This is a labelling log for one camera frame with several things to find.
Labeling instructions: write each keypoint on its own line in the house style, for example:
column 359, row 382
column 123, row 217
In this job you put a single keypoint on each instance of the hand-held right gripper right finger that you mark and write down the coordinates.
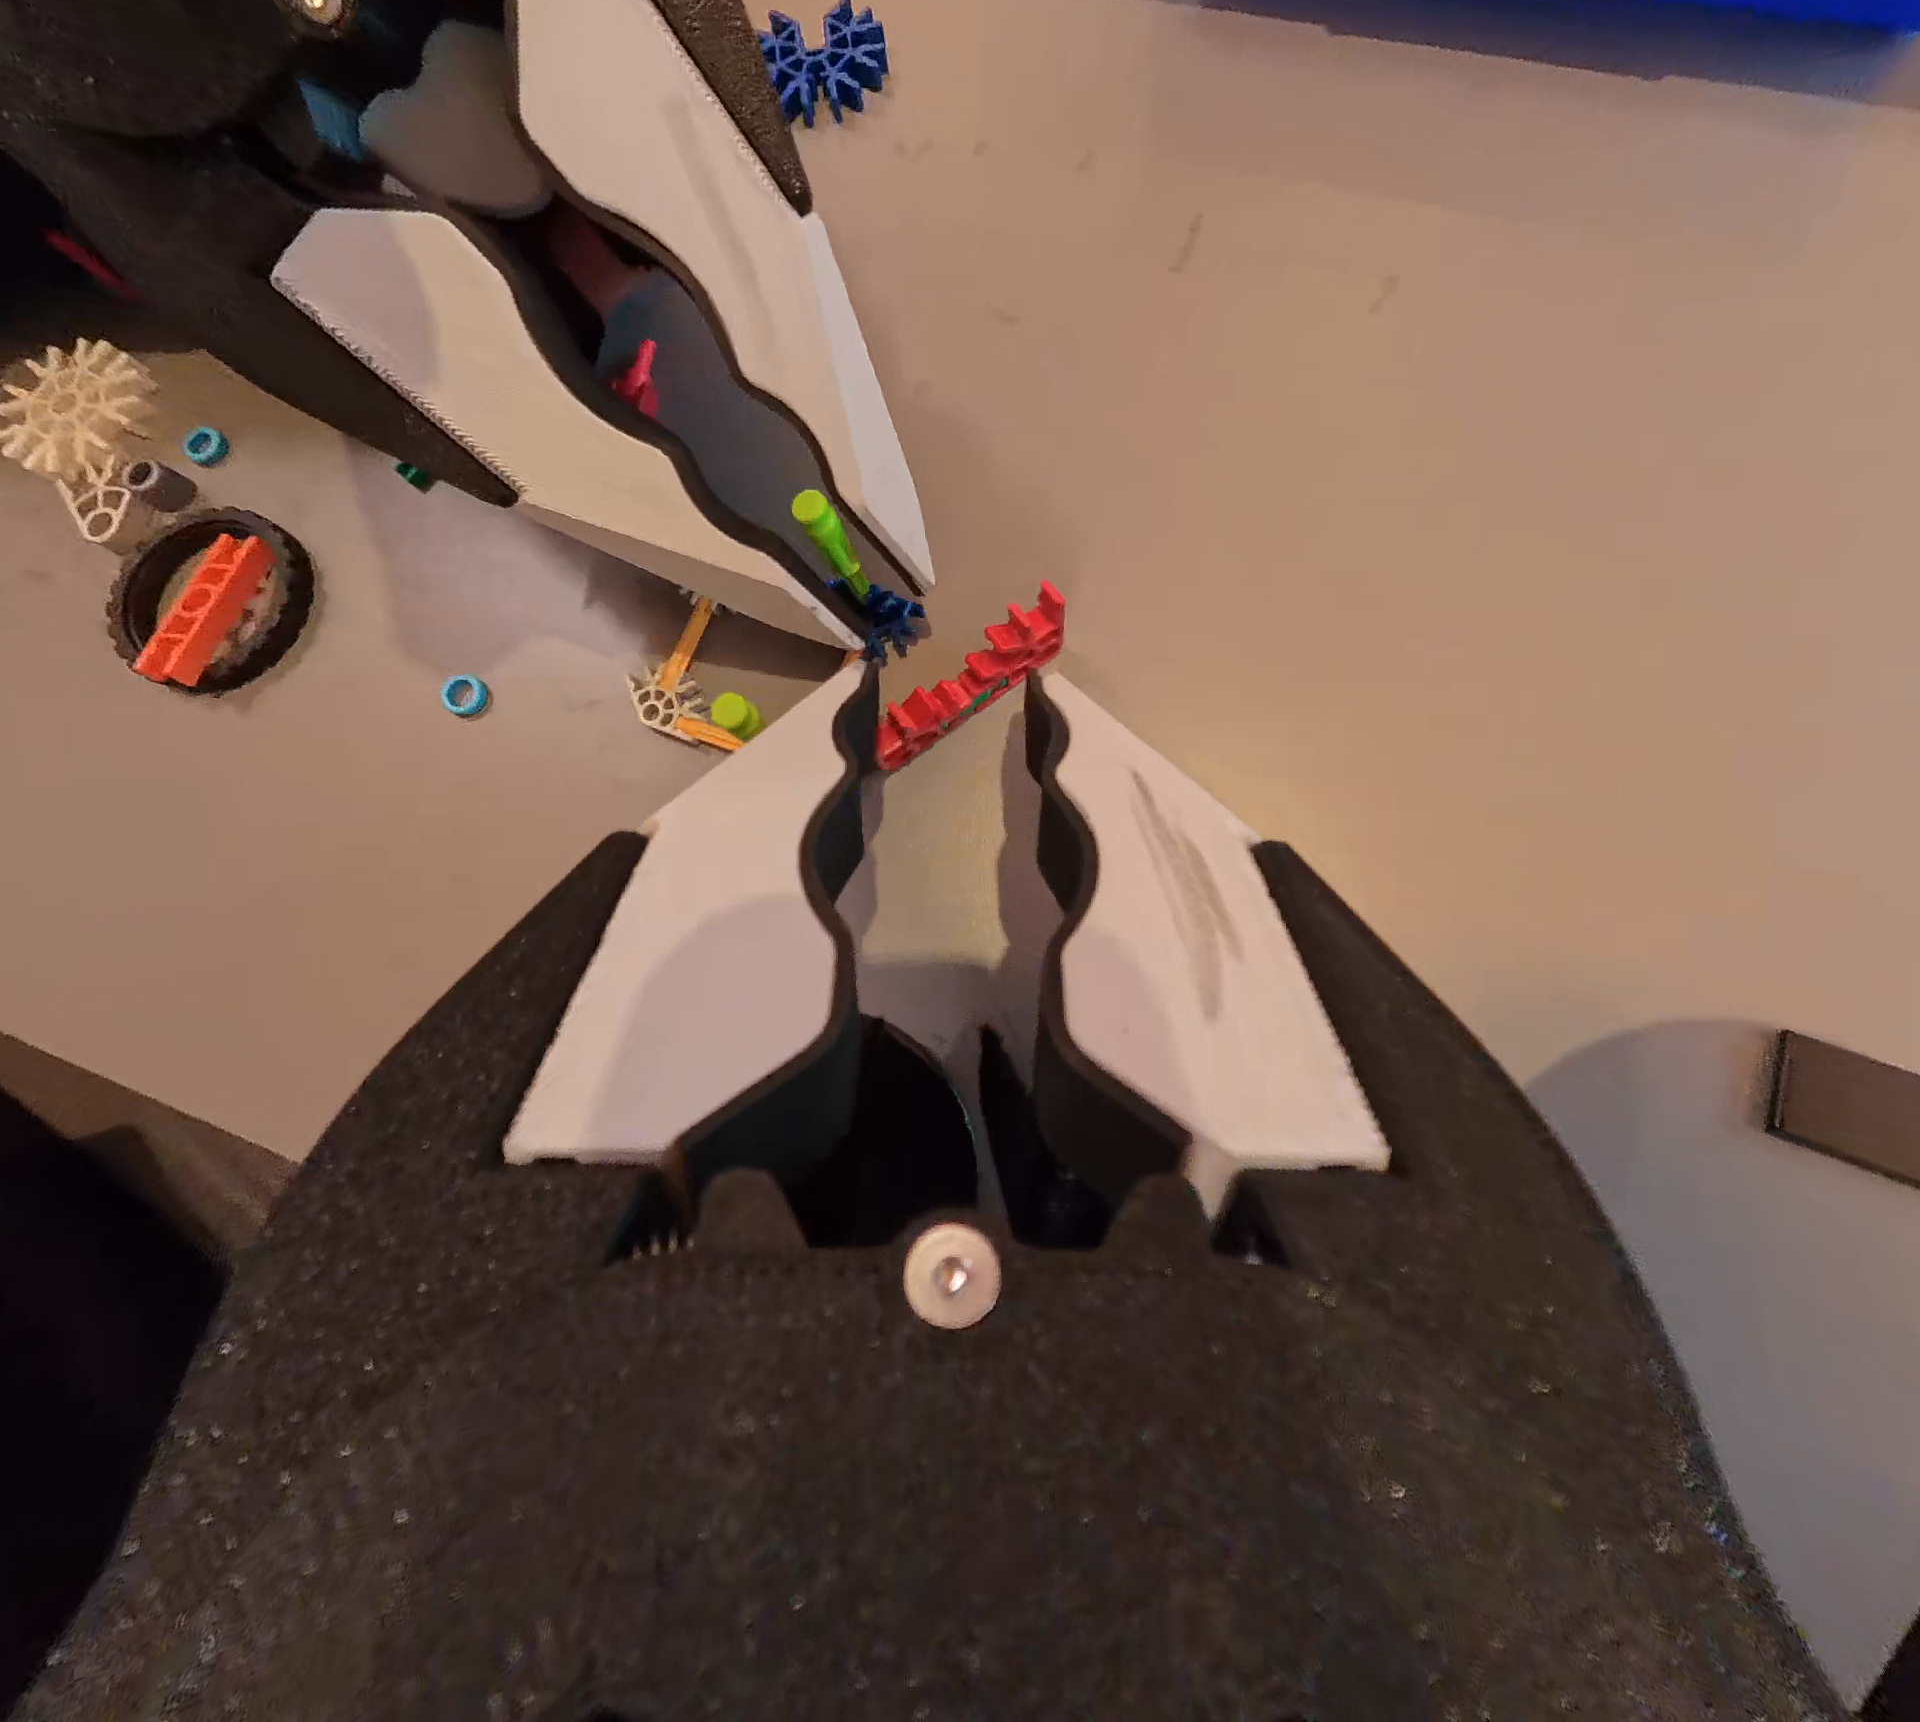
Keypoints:
column 1215, row 1003

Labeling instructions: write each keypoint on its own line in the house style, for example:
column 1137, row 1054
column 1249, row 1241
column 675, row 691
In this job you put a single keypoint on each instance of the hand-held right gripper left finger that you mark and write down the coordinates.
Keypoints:
column 690, row 1003

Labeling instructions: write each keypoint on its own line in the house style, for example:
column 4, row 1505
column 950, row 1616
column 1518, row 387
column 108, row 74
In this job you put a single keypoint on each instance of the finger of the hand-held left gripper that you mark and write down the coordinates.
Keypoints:
column 675, row 133
column 450, row 357

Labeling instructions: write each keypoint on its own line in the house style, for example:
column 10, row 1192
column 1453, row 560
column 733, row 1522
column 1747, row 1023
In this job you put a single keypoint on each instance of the red connectors with green clip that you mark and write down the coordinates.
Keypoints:
column 961, row 691

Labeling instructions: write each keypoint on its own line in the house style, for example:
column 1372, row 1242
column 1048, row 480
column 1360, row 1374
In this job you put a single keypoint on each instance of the colourful rod connector toy model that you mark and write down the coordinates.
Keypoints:
column 824, row 537

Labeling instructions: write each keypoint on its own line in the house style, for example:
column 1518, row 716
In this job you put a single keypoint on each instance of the blue snowflake connector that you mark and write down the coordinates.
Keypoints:
column 824, row 65

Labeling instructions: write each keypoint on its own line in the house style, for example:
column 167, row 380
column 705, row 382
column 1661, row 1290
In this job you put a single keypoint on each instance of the black toy tyre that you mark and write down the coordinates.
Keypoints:
column 297, row 621

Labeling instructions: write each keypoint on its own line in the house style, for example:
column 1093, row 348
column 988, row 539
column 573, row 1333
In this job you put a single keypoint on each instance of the small grey spacer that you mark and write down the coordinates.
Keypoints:
column 164, row 488

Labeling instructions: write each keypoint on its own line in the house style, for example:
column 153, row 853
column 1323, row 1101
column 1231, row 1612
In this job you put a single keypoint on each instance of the orange connector piece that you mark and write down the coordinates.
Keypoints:
column 202, row 605

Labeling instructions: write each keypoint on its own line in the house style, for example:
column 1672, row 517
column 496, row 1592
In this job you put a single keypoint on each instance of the white snowflake connector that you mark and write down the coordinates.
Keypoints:
column 74, row 403

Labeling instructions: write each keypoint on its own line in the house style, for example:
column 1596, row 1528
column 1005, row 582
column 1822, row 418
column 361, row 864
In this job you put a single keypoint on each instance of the pale grey connector piece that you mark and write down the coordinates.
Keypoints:
column 99, row 507

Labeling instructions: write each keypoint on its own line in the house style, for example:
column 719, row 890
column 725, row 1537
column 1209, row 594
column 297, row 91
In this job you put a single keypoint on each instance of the person's torso black sweater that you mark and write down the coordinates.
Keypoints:
column 74, row 1303

